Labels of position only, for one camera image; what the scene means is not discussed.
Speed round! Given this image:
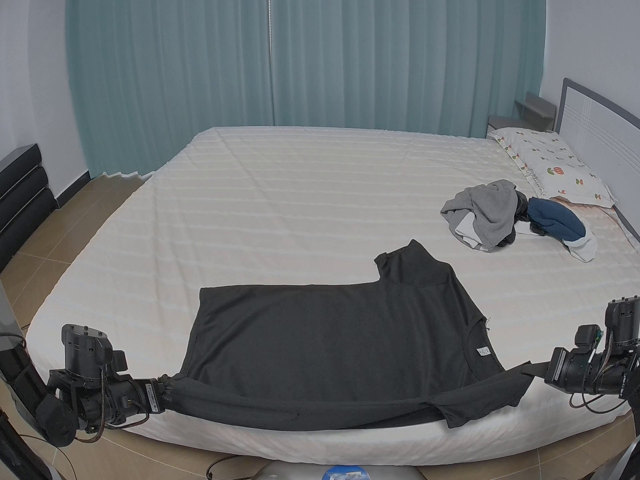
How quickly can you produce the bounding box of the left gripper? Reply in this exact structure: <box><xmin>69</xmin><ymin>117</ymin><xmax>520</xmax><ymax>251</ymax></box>
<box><xmin>107</xmin><ymin>379</ymin><xmax>166</xmax><ymax>420</ymax></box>

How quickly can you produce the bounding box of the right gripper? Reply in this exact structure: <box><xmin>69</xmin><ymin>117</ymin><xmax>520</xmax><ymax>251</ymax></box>
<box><xmin>545</xmin><ymin>347</ymin><xmax>591</xmax><ymax>394</ymax></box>

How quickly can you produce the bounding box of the black T-shirt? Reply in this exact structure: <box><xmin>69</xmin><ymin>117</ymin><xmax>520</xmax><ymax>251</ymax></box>
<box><xmin>162</xmin><ymin>239</ymin><xmax>551</xmax><ymax>430</ymax></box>

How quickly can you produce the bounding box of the bed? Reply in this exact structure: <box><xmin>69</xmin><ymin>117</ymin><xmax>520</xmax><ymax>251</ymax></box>
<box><xmin>25</xmin><ymin>78</ymin><xmax>640</xmax><ymax>469</ymax></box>

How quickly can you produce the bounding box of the white garment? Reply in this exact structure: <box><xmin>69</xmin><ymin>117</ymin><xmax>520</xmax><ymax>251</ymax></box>
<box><xmin>450</xmin><ymin>215</ymin><xmax>493</xmax><ymax>253</ymax></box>
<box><xmin>562</xmin><ymin>223</ymin><xmax>599</xmax><ymax>263</ymax></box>

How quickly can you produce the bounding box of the dark blue garment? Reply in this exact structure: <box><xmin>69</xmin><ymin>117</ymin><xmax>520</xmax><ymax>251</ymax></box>
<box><xmin>527</xmin><ymin>197</ymin><xmax>587</xmax><ymax>241</ymax></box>

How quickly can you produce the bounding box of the black garment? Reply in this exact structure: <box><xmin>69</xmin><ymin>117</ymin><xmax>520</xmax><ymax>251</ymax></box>
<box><xmin>497</xmin><ymin>190</ymin><xmax>531</xmax><ymax>249</ymax></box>

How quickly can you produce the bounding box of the grey knitted garment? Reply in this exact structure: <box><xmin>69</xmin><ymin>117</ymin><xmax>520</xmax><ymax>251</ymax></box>
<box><xmin>440</xmin><ymin>179</ymin><xmax>521</xmax><ymax>251</ymax></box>

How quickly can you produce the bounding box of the white printed pillow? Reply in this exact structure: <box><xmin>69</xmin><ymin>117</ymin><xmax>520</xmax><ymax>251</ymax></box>
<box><xmin>487</xmin><ymin>127</ymin><xmax>617</xmax><ymax>209</ymax></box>

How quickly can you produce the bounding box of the black chest of drawers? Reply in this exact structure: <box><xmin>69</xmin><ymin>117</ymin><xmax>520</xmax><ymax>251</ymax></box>
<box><xmin>0</xmin><ymin>143</ymin><xmax>56</xmax><ymax>269</ymax></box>

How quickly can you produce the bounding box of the grey bedside table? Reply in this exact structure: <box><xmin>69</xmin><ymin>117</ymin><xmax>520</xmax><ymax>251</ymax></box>
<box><xmin>487</xmin><ymin>92</ymin><xmax>558</xmax><ymax>139</ymax></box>

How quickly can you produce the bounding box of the blue-green curtain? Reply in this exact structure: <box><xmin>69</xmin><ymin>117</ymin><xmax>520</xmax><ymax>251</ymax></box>
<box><xmin>65</xmin><ymin>0</ymin><xmax>275</xmax><ymax>176</ymax></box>
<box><xmin>269</xmin><ymin>0</ymin><xmax>547</xmax><ymax>139</ymax></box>

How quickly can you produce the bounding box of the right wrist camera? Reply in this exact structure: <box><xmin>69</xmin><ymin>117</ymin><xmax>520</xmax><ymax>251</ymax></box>
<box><xmin>575</xmin><ymin>324</ymin><xmax>601</xmax><ymax>350</ymax></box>

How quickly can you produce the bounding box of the black cable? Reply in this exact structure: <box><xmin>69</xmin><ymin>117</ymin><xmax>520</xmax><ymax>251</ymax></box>
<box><xmin>570</xmin><ymin>393</ymin><xmax>627</xmax><ymax>415</ymax></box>
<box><xmin>75</xmin><ymin>410</ymin><xmax>151</xmax><ymax>444</ymax></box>
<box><xmin>207</xmin><ymin>455</ymin><xmax>237</xmax><ymax>480</ymax></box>

